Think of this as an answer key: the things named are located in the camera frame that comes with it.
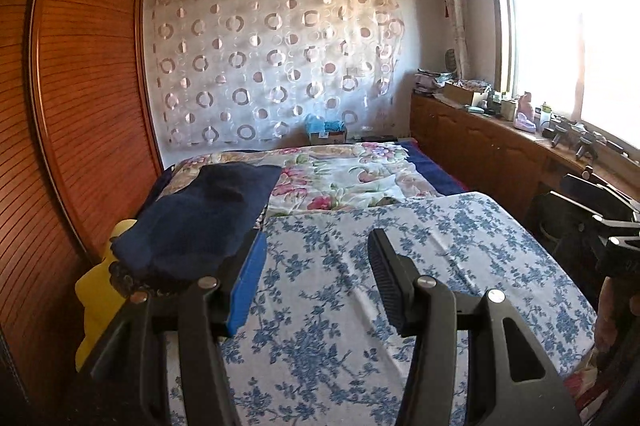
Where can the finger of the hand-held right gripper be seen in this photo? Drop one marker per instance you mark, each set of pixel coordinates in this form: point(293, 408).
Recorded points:
point(597, 193)

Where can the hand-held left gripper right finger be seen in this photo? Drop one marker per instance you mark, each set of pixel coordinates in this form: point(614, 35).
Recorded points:
point(390, 286)

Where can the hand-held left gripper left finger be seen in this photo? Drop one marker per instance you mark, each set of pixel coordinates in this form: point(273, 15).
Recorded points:
point(247, 291)

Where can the navy printed T-shirt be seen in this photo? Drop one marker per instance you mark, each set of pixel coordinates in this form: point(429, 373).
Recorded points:
point(200, 221)

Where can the small black tripod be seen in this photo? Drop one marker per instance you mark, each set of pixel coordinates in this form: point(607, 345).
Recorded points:
point(587, 145)
point(565, 133)

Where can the blue floral bed sheet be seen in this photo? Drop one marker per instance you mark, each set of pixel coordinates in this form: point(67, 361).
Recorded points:
point(325, 266)

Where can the white bottle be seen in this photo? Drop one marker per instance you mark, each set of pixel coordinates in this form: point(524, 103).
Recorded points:
point(545, 114)

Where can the pink figurine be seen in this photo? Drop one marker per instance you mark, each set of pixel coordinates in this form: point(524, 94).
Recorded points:
point(525, 113)

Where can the pink floral quilt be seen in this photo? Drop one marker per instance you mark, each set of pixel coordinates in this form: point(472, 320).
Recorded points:
point(340, 176)

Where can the navy blanket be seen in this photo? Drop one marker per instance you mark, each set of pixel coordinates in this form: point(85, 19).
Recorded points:
point(430, 171)

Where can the dark medallion-patterned folded cloth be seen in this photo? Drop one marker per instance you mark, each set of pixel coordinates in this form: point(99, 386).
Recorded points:
point(122, 281)

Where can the long wooden cabinet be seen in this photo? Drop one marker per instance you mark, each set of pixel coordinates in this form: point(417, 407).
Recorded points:
point(480, 145)

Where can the window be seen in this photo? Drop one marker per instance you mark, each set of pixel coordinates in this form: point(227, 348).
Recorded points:
point(575, 45)

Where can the yellow cloth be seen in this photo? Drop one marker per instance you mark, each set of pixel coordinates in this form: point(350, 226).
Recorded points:
point(97, 306)

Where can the small cardboard box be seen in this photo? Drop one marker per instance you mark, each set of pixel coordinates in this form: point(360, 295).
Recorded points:
point(330, 138)

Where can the open cardboard box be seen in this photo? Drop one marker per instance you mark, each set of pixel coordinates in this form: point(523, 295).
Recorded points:
point(462, 94)

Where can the white window curtain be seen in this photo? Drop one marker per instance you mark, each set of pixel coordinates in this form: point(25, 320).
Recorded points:
point(452, 5)

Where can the circle-patterned wall curtain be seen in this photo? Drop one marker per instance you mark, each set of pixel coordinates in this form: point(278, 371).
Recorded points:
point(275, 70)

